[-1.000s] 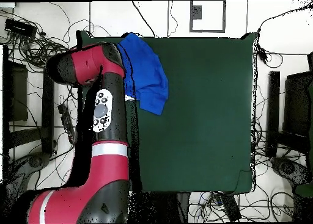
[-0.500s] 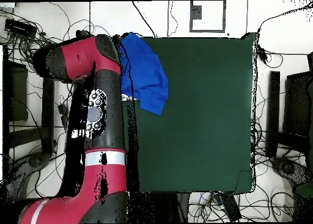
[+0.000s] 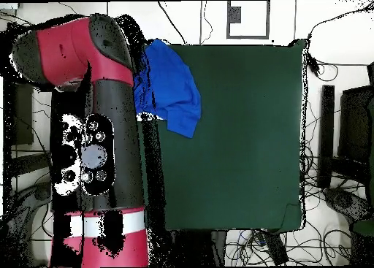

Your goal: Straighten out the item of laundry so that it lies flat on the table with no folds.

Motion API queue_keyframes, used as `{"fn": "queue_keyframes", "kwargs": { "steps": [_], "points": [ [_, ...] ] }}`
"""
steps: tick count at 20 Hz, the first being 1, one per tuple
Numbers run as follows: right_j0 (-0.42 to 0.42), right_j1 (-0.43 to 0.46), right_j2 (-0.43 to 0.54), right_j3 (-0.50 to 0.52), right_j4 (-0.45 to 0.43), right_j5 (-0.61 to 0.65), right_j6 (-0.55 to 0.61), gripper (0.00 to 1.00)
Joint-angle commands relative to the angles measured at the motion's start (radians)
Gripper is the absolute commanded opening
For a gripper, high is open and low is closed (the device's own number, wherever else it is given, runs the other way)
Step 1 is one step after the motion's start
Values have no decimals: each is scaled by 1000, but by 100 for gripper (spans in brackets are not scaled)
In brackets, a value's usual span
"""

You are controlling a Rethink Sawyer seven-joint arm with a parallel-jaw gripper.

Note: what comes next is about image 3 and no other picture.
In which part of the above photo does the blue printed T-shirt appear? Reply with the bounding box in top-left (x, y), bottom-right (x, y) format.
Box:
top-left (133, 39), bottom-right (202, 139)

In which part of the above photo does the dark green table cloth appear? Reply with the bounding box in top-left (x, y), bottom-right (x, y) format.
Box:
top-left (137, 39), bottom-right (308, 234)

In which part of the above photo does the small dark grey square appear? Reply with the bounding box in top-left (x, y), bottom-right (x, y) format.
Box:
top-left (228, 6), bottom-right (243, 24)

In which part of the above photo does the black rectangular floor device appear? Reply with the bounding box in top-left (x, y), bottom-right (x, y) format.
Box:
top-left (262, 231), bottom-right (290, 266)

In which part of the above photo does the black plug adapter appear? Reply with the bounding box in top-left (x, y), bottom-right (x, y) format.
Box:
top-left (306, 53), bottom-right (322, 77)

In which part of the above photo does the dark grey floor stand base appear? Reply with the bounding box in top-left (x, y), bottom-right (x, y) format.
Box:
top-left (0, 181), bottom-right (53, 268)
top-left (322, 187), bottom-right (374, 266)

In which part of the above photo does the dark green round object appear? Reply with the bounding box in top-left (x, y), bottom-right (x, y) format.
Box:
top-left (351, 219), bottom-right (374, 237)

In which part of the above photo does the black floor cable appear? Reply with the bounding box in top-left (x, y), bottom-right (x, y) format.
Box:
top-left (157, 0), bottom-right (188, 45)

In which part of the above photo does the grey square floor frame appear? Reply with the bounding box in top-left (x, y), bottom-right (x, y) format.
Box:
top-left (226, 0), bottom-right (270, 40)

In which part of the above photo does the black metal frame stand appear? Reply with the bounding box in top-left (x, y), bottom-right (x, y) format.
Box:
top-left (317, 61), bottom-right (374, 190)
top-left (2, 74), bottom-right (53, 190)

